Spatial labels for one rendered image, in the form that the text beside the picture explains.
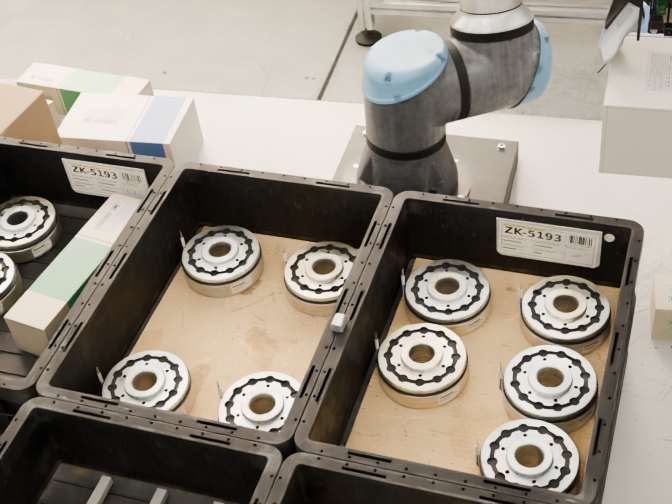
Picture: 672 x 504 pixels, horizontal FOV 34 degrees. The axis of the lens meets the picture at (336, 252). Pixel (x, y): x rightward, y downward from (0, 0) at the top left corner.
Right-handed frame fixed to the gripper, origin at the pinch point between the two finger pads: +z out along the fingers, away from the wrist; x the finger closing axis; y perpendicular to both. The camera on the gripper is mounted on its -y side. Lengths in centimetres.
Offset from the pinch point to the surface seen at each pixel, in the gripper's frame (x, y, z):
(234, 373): -45, 27, 28
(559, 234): -10.1, 5.6, 20.1
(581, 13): -21, -163, 98
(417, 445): -22.0, 33.2, 27.6
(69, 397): -58, 41, 18
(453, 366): -19.6, 23.9, 24.7
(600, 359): -3.8, 17.7, 27.6
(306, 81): -96, -142, 112
